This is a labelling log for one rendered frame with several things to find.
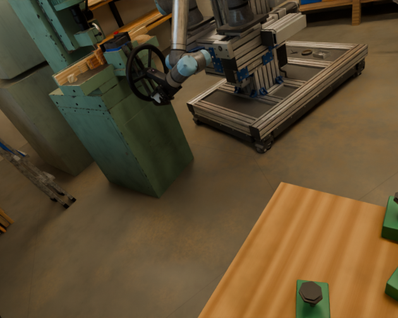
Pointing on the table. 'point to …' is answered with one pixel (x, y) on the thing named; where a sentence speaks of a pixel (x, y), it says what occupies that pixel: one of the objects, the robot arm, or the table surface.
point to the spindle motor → (65, 4)
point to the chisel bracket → (88, 37)
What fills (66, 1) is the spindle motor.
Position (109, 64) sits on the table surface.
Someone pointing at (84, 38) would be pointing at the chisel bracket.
